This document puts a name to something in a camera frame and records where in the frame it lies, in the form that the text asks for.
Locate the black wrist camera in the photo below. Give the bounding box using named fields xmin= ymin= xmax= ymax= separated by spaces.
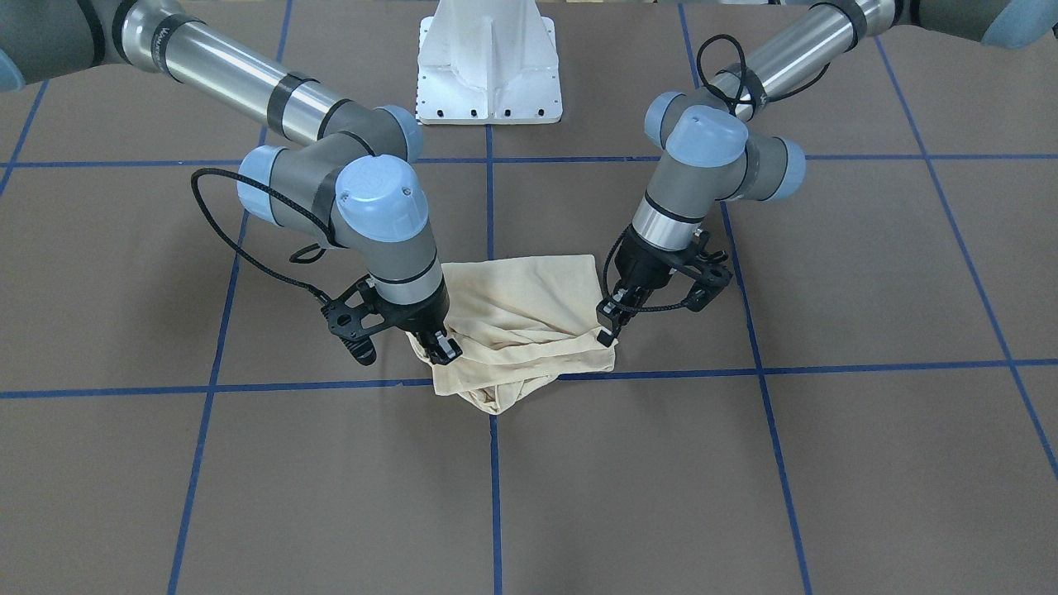
xmin=676 ymin=230 xmax=732 ymax=312
xmin=317 ymin=275 xmax=393 ymax=366

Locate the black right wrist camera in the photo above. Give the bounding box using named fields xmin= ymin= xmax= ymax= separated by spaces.
xmin=317 ymin=275 xmax=393 ymax=366

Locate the beige long-sleeve printed shirt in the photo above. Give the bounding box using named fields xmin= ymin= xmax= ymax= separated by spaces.
xmin=431 ymin=254 xmax=616 ymax=415

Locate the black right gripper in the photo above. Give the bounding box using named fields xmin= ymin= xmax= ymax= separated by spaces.
xmin=380 ymin=281 xmax=462 ymax=365

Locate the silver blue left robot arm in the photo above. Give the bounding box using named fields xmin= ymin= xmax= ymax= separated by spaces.
xmin=597 ymin=1 xmax=1057 ymax=346

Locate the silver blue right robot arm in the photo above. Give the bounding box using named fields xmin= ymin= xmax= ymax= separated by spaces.
xmin=1 ymin=1 xmax=461 ymax=365

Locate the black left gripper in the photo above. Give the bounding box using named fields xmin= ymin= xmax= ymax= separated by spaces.
xmin=596 ymin=226 xmax=691 ymax=347

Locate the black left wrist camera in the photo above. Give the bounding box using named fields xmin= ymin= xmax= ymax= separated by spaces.
xmin=676 ymin=230 xmax=732 ymax=312

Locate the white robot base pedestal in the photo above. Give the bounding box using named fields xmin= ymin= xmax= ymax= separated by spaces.
xmin=416 ymin=1 xmax=563 ymax=126

